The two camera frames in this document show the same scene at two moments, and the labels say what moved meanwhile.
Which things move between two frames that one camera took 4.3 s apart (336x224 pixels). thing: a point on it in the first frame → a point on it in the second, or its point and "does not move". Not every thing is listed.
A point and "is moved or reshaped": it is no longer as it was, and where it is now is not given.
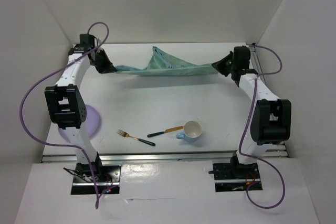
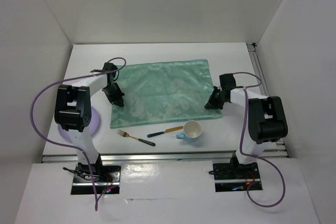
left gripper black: [106, 67] → [117, 99]
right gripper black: [220, 65] → [211, 103]
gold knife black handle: [165, 131] does not move
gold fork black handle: [126, 135] does not move
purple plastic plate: [91, 125] does not move
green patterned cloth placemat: [162, 64] is moved or reshaped
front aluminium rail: [268, 155] does not move
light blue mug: [192, 130] does not move
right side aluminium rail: [276, 150] does not move
